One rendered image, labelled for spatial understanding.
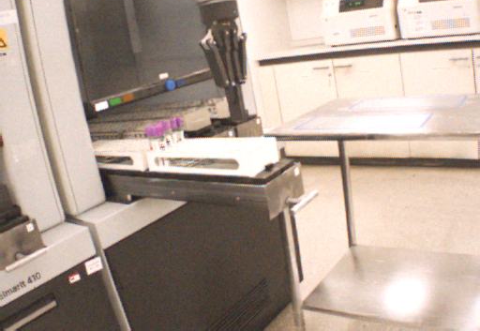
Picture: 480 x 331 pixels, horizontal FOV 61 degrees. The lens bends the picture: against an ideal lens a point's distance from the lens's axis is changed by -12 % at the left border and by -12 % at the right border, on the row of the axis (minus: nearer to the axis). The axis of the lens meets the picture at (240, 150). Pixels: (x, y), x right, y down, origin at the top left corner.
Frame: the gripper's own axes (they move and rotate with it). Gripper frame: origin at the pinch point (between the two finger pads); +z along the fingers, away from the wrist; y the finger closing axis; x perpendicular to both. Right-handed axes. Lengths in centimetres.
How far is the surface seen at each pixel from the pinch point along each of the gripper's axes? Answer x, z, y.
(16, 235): -32, 16, 39
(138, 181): -27.4, 15.5, 6.7
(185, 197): -12.8, 18.3, 6.8
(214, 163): -12.3, 14.3, -3.9
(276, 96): -138, 38, -229
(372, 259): 2, 67, -58
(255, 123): -32, 16, -49
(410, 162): -35, 92, -234
